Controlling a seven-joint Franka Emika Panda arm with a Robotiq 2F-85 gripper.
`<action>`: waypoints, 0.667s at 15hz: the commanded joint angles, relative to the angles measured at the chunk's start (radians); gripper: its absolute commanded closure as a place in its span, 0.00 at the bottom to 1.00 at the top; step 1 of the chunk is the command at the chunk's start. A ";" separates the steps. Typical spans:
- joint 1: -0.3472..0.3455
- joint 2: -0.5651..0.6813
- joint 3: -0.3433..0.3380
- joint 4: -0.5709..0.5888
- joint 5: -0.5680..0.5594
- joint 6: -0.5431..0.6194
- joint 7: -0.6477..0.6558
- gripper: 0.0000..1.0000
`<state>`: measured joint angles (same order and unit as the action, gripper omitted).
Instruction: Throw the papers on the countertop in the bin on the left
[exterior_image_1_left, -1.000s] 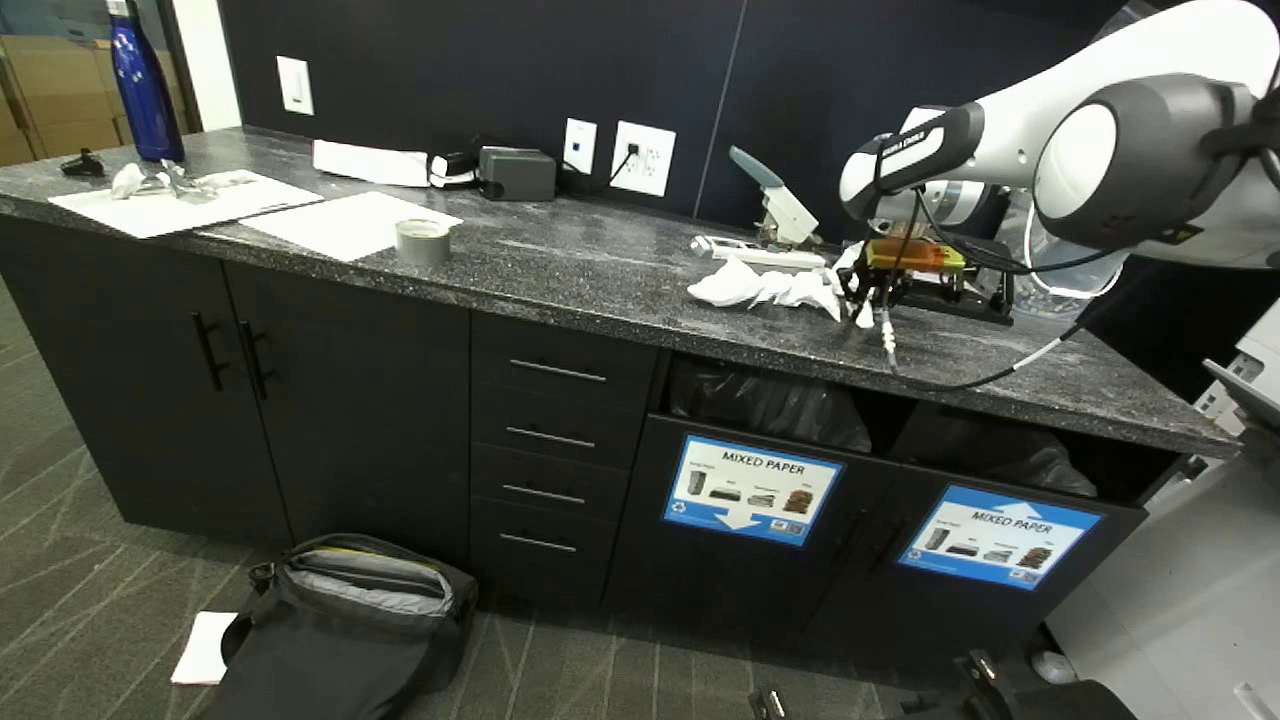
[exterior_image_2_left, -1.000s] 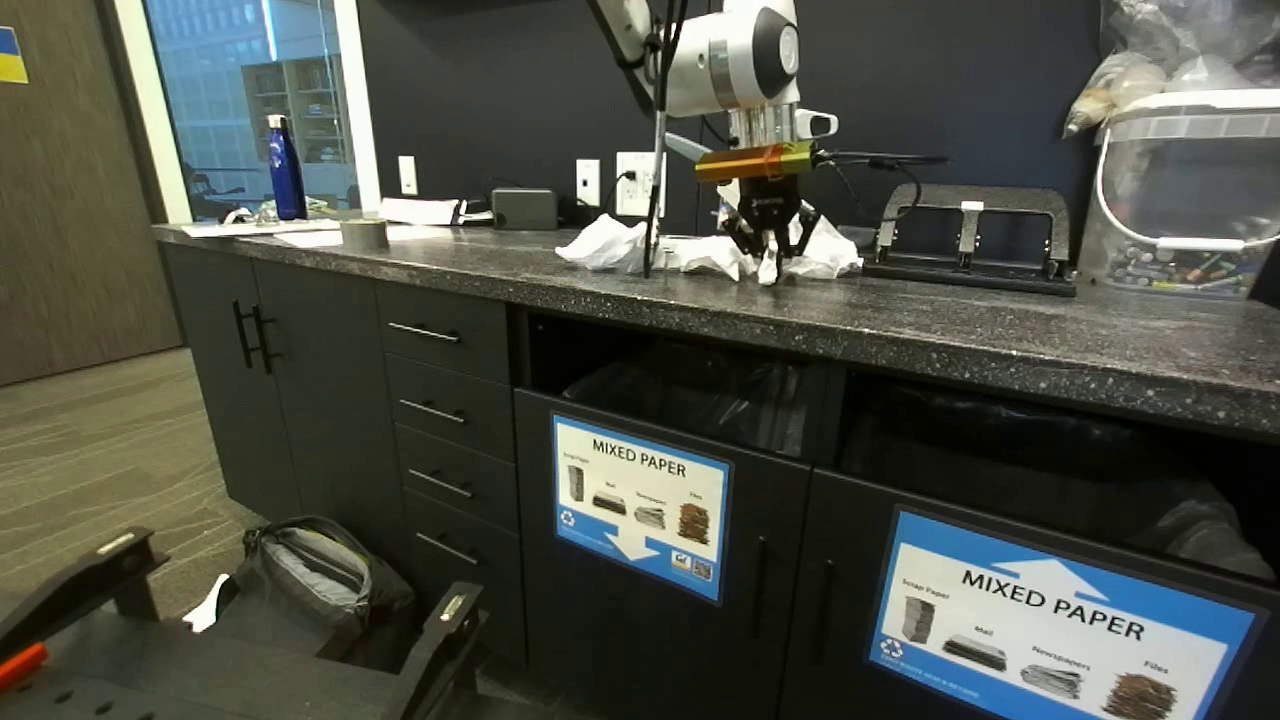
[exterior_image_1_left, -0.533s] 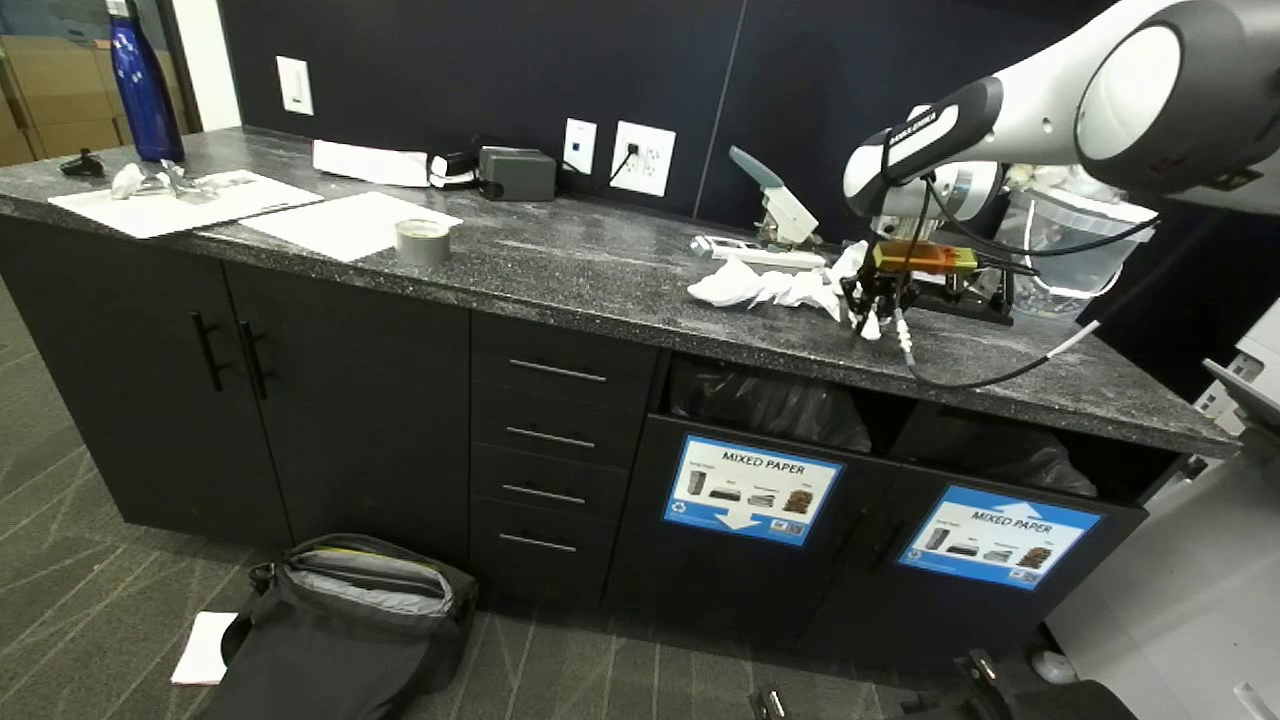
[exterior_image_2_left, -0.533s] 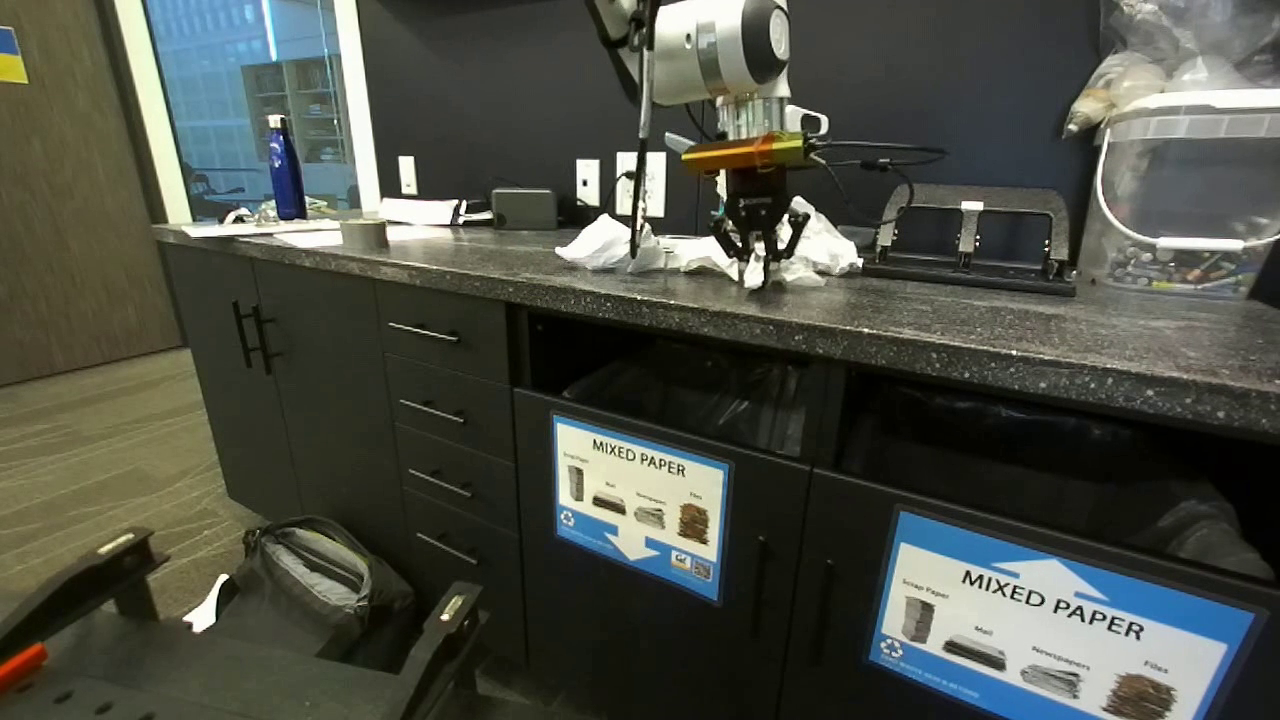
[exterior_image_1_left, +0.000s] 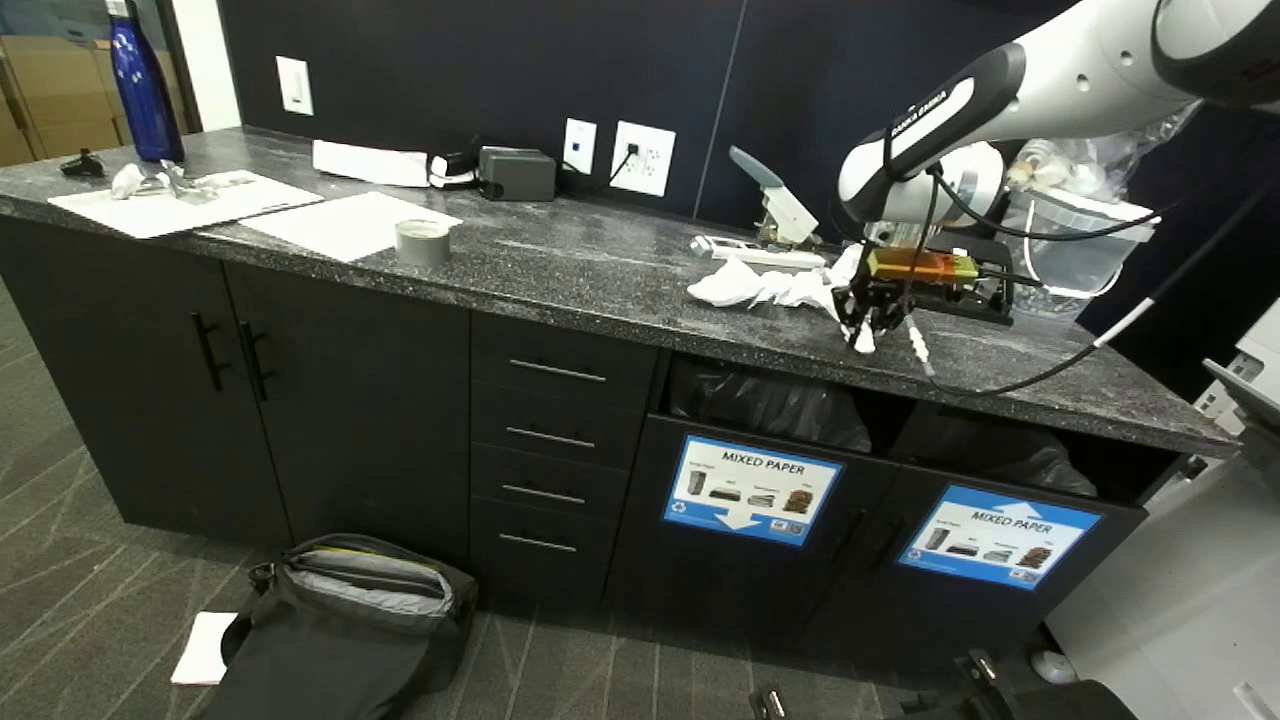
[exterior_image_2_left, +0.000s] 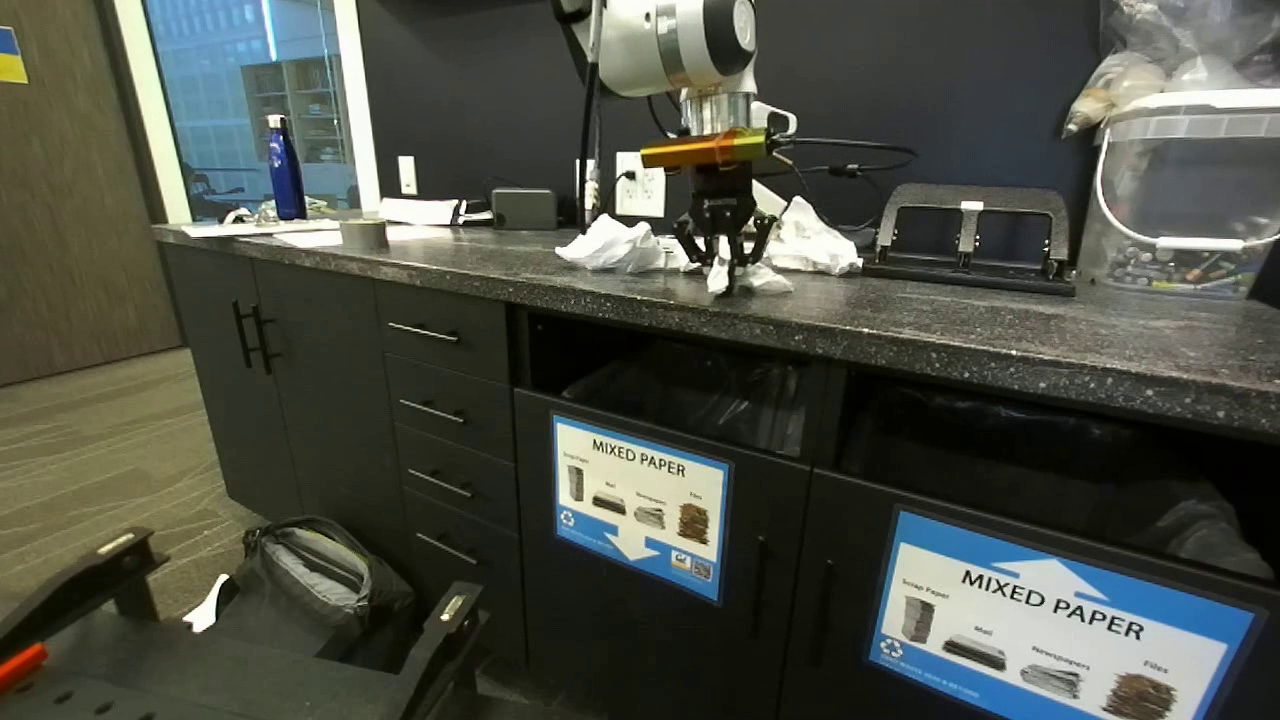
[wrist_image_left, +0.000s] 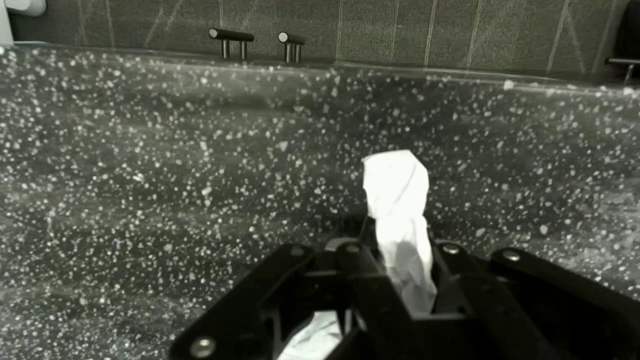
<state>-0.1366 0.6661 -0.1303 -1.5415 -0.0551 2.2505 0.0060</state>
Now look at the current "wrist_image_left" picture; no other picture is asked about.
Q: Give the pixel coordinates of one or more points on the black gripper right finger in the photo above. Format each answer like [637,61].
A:
[527,312]

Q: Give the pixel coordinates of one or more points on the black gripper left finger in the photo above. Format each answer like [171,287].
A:
[267,300]

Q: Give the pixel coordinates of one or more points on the white paper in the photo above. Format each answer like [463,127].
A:
[401,200]

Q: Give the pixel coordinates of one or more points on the light grey machine housing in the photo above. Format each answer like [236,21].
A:
[21,17]

